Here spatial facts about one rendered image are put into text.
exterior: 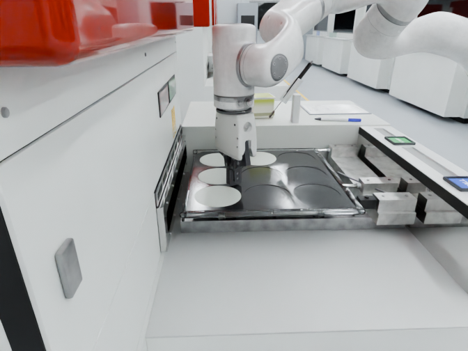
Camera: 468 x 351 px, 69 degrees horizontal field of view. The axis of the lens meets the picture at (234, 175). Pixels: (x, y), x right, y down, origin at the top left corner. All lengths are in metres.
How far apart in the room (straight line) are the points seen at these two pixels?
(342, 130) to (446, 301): 0.57
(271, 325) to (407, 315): 0.22
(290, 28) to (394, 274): 0.49
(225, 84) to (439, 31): 0.58
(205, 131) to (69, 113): 0.75
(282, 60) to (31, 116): 0.48
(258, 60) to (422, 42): 0.53
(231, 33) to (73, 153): 0.44
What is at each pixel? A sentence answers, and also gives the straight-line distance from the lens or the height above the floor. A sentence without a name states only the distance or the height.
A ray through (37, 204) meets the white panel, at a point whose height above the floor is 1.14.
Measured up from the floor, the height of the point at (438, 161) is 0.96.
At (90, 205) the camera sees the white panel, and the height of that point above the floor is 1.09.
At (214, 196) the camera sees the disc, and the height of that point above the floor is 0.90.
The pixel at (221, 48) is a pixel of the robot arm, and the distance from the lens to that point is 0.68.
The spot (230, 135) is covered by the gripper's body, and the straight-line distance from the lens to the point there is 0.71.
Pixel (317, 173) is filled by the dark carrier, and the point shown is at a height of 0.90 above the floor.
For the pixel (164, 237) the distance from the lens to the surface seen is 0.65.
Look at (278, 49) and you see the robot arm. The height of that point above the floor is 1.20.
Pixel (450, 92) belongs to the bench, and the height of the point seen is 0.41.
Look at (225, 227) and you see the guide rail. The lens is 0.75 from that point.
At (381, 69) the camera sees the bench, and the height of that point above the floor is 0.44.
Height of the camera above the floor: 1.24
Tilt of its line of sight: 24 degrees down
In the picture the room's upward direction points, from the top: straight up
